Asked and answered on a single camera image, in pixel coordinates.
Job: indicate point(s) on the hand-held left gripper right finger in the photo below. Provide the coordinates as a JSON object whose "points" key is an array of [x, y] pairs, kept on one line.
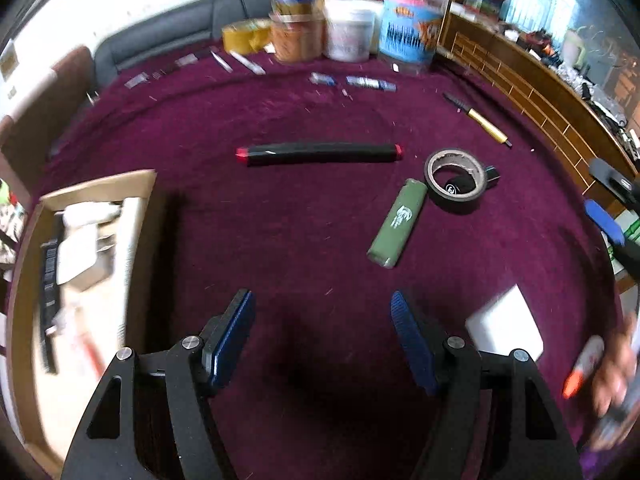
{"points": [[412, 340]]}

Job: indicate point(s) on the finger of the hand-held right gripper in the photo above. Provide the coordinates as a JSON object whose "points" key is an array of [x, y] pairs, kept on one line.
{"points": [[612, 175], [602, 220]]}

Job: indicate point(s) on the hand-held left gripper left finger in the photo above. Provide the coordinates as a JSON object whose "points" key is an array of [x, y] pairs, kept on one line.
{"points": [[227, 340]]}

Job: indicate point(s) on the white charger adapter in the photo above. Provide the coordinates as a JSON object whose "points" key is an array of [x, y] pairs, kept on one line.
{"points": [[505, 322], [82, 250]]}

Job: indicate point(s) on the grey black marker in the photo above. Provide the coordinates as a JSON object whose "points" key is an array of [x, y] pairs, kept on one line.
{"points": [[491, 176]]}

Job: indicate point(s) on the cardboard box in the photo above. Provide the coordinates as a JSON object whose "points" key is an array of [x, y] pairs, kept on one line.
{"points": [[135, 240]]}

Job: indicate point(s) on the orange marker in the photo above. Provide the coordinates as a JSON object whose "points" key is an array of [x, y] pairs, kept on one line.
{"points": [[585, 365]]}

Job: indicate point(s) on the black marker white end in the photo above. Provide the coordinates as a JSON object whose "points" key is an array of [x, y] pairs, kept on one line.
{"points": [[50, 290]]}

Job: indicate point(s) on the person's right hand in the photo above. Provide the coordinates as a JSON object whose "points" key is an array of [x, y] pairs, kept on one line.
{"points": [[620, 365]]}

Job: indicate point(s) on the clutter pile on counter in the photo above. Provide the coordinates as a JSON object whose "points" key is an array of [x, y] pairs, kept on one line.
{"points": [[590, 75]]}

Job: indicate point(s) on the wooden counter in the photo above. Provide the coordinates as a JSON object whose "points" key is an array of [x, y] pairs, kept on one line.
{"points": [[540, 95]]}

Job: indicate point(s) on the green lighter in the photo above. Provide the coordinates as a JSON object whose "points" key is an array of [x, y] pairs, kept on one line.
{"points": [[397, 222]]}

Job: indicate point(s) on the pale tumbler cup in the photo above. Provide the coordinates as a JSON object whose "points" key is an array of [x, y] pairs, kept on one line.
{"points": [[575, 50]]}

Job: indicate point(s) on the yellow black pen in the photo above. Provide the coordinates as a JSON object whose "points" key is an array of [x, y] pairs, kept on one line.
{"points": [[482, 121]]}

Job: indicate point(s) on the black tape roll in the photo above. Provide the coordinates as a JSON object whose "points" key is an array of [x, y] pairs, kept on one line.
{"points": [[452, 200]]}

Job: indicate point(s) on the black marker red caps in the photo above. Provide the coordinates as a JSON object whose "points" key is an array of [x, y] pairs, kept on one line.
{"points": [[320, 153]]}

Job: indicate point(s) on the clear jar blue label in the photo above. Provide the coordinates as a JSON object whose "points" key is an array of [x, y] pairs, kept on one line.
{"points": [[410, 30]]}

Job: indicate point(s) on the small blue eraser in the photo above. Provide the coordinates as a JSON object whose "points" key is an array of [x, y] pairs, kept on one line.
{"points": [[322, 79]]}

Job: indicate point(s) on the metal tweezers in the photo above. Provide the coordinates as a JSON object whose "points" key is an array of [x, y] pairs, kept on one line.
{"points": [[221, 61]]}

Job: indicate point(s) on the brown chair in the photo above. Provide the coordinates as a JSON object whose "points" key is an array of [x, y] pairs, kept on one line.
{"points": [[45, 110]]}

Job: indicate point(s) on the white plastic jar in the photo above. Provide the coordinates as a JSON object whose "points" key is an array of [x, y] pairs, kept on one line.
{"points": [[350, 32]]}

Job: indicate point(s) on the yellow tape roll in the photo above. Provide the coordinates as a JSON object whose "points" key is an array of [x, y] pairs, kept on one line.
{"points": [[245, 36]]}

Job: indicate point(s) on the orange plastic jar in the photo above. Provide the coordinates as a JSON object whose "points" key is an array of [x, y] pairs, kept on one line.
{"points": [[297, 37]]}

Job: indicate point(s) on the dark grey sofa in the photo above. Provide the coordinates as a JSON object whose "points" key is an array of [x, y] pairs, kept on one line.
{"points": [[165, 30]]}

